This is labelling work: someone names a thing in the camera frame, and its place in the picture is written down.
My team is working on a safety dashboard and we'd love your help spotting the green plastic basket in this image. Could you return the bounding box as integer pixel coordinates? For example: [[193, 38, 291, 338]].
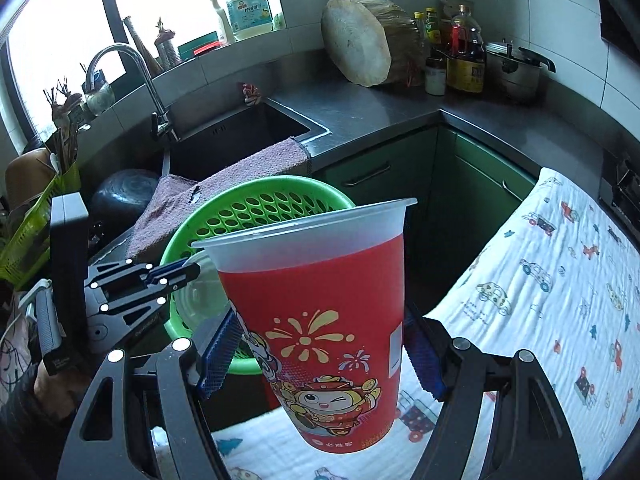
[[160, 176, 357, 376]]

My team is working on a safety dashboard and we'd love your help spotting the white squeeze bottle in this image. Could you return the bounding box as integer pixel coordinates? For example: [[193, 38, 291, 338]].
[[209, 0, 235, 46]]

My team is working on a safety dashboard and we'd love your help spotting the dark round bowl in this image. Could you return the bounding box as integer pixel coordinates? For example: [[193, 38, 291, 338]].
[[90, 170, 162, 233]]

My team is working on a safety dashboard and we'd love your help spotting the person's left hand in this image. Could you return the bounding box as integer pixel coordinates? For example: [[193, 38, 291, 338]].
[[31, 360, 101, 413]]

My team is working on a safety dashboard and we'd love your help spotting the yellow green cutlery rack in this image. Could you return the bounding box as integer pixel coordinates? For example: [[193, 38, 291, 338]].
[[0, 160, 83, 286]]

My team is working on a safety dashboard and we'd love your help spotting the dark oil bottle yellow label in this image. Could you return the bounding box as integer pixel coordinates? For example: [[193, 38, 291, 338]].
[[446, 5, 487, 95]]

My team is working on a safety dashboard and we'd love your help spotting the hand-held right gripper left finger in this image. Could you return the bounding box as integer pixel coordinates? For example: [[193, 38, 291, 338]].
[[56, 307, 246, 480]]

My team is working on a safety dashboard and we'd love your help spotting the steel sink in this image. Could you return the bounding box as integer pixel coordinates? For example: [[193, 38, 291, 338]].
[[162, 97, 331, 181]]

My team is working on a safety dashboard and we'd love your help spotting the pink towel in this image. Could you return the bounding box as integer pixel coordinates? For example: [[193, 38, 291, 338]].
[[125, 137, 313, 261]]

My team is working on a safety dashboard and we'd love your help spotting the green cap yellow bottle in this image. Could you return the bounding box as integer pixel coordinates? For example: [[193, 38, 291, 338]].
[[425, 7, 442, 47]]

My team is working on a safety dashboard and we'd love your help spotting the green flat box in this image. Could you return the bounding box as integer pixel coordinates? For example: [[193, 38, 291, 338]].
[[177, 32, 220, 58]]

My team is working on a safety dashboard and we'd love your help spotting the steel faucet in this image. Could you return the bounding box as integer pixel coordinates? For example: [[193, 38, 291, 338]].
[[85, 44, 178, 143]]

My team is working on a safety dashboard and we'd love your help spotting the black gas stove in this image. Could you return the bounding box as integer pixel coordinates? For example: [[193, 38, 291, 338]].
[[600, 150, 640, 221]]

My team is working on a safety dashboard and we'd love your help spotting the red plastic cup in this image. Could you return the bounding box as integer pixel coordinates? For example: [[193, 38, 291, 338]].
[[191, 197, 418, 456]]

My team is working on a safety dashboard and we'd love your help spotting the person's left forearm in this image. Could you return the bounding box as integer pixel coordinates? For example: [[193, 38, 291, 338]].
[[0, 385, 81, 480]]

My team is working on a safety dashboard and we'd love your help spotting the round wooden chopping block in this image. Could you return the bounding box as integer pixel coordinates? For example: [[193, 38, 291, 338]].
[[320, 0, 426, 88]]

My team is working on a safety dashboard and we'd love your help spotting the window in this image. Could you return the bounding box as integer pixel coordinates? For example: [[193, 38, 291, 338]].
[[0, 0, 281, 151]]

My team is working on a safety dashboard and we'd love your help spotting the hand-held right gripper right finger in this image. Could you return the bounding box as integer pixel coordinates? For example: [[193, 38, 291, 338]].
[[404, 305, 583, 480]]

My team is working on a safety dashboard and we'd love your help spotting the clear detergent jug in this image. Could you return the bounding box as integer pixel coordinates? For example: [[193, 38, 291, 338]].
[[223, 0, 275, 42]]

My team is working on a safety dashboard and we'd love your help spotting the small pot with twigs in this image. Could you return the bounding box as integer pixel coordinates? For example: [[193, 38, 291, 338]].
[[44, 77, 97, 133]]

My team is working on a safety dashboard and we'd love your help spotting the green kitchen cabinet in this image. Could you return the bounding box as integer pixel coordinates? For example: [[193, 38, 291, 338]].
[[315, 125, 538, 311]]

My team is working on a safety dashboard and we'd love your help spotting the tin can with plant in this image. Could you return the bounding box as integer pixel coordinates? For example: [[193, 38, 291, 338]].
[[155, 17, 182, 68]]

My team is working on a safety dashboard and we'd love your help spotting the steel pot with lid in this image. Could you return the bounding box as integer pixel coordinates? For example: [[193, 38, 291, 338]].
[[485, 40, 557, 106]]

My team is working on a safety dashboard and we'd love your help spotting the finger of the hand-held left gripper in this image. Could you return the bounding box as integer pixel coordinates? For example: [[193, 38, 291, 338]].
[[85, 258, 202, 292], [86, 280, 172, 329]]

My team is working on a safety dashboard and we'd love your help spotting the printed white blanket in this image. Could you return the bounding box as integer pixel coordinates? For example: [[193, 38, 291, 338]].
[[150, 166, 640, 480]]

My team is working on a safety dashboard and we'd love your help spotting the small white jar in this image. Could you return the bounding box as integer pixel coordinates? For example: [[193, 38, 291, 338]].
[[425, 57, 447, 97]]

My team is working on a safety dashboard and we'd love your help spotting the brown bowl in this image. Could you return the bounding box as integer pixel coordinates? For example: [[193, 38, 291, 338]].
[[5, 152, 57, 201]]

